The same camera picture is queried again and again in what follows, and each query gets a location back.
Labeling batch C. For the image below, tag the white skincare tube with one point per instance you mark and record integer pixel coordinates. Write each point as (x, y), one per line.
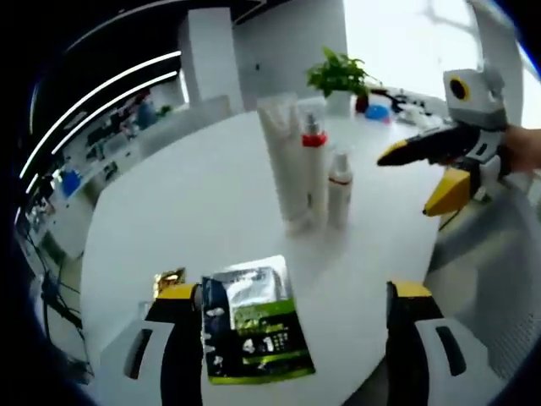
(285, 160)

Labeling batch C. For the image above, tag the blue round object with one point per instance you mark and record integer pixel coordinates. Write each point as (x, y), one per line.
(377, 113)

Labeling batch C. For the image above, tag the red collar skincare spray bottle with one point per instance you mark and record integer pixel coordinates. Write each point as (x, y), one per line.
(315, 169)

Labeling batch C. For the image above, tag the white skincare sachet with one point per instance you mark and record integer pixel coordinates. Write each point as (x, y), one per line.
(145, 308)

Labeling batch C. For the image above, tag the green potted plant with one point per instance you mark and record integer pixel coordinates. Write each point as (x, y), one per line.
(338, 74)

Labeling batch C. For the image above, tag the person's right hand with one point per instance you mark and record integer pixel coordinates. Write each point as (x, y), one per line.
(522, 150)

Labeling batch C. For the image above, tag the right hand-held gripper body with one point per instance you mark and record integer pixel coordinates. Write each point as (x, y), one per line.
(477, 101)

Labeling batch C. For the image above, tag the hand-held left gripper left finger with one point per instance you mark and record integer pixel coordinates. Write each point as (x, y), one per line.
(177, 347)

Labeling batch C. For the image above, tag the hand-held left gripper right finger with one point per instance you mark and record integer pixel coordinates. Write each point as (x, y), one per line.
(414, 351)

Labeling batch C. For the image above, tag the green blue skincare mask sachet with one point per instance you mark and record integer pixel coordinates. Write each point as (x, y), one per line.
(258, 330)

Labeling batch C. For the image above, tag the blue storage crate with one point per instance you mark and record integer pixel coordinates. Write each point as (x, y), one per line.
(70, 183)

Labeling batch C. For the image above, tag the dark red vase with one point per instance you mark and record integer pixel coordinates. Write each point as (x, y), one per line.
(361, 103)

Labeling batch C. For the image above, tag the white plant pot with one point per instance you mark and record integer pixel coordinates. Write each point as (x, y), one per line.
(339, 105)

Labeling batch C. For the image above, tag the gold skincare sachet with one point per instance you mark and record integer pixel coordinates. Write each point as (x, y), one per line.
(169, 279)

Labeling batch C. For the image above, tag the white skincare pump bottle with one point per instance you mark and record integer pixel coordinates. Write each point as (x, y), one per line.
(339, 199)

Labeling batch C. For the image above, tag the long ceiling light strip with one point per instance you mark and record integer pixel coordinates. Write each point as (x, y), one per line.
(105, 112)
(97, 95)

